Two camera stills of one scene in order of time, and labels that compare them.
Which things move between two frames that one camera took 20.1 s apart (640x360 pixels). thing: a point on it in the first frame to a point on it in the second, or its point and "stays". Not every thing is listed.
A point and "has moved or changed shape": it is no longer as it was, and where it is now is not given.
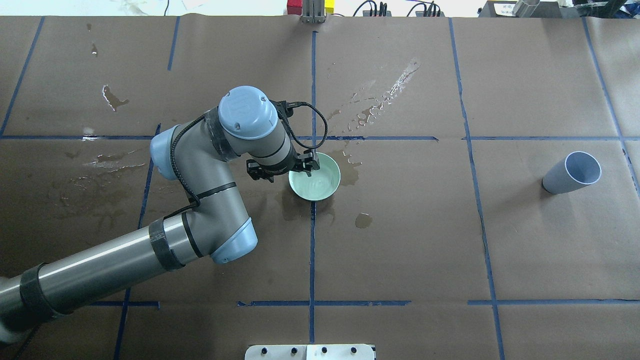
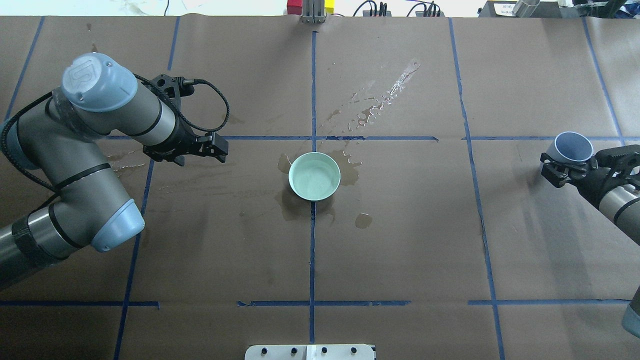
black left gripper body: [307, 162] to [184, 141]
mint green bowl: [323, 184] stays
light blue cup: [577, 169] has moved or changed shape
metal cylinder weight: [525, 8] stays
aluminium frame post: [313, 12] stays
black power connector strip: [432, 11] stays
